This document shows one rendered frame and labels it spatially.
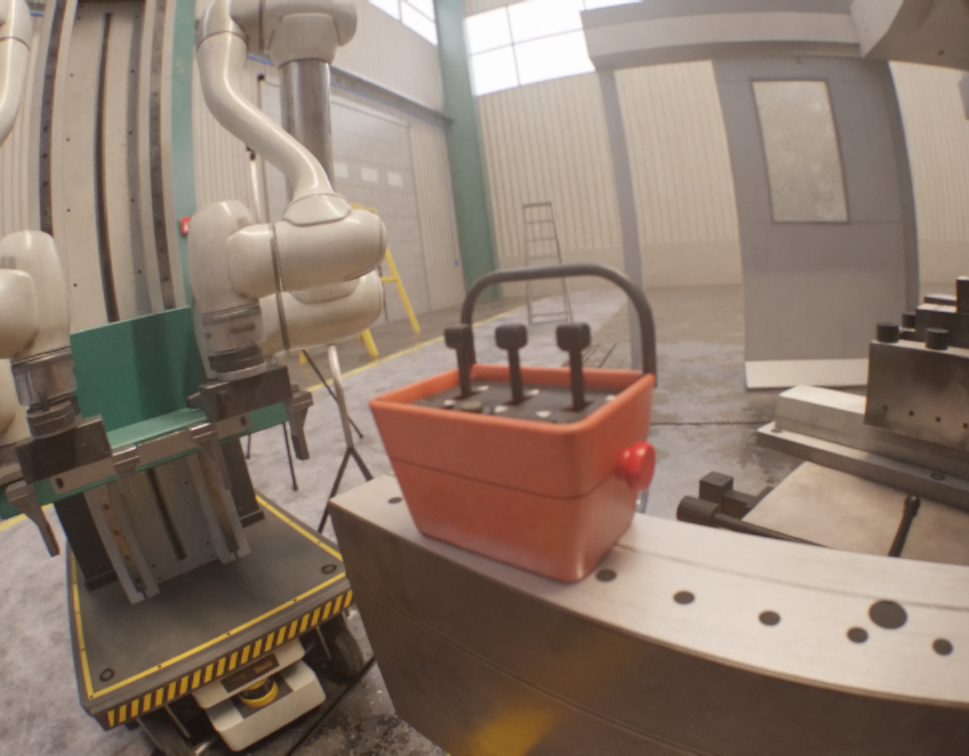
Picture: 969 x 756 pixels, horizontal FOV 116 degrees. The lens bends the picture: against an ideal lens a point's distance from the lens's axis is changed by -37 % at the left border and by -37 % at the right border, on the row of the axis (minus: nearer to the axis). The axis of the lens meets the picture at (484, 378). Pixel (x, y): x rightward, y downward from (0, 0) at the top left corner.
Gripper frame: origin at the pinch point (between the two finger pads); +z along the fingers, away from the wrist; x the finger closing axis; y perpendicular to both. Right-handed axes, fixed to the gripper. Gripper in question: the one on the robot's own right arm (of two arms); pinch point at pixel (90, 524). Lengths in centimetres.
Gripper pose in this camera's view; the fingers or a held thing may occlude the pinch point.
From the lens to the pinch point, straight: 71.8
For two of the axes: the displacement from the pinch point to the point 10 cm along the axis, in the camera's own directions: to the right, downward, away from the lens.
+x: -6.6, 2.5, -7.1
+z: 1.2, 9.7, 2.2
